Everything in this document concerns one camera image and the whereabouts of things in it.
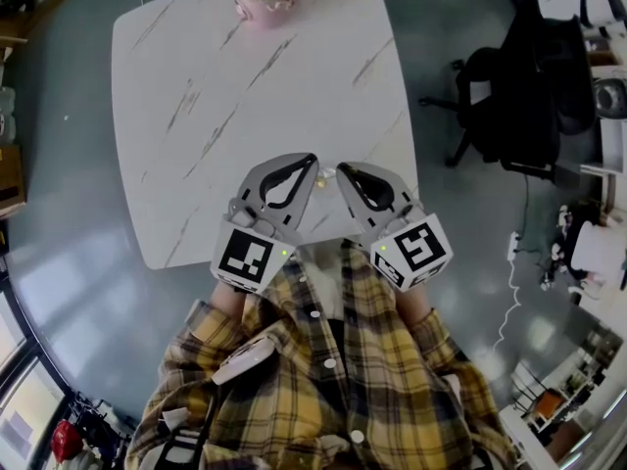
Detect white coiled cable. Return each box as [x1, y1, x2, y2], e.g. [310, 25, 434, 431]
[491, 260, 523, 353]

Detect orange box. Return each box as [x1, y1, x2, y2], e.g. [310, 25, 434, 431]
[535, 390, 563, 421]

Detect person's right forearm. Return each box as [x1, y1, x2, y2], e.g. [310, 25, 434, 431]
[395, 284, 435, 326]

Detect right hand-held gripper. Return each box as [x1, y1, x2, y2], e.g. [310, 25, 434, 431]
[335, 161, 455, 294]

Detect white chest-mounted device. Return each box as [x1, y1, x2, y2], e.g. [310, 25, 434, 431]
[212, 336, 278, 387]

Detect yellow plaid shirt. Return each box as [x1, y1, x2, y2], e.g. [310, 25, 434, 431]
[124, 240, 518, 470]

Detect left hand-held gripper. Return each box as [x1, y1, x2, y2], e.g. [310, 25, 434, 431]
[210, 152, 320, 296]

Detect person's left forearm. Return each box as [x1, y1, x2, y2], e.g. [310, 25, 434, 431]
[210, 279, 249, 318]

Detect red bag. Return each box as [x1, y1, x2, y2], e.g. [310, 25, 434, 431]
[50, 418, 84, 465]

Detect person's left hand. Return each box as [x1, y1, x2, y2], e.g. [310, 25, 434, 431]
[229, 207, 295, 240]

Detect black office chair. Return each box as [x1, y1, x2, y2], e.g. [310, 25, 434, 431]
[418, 0, 598, 181]

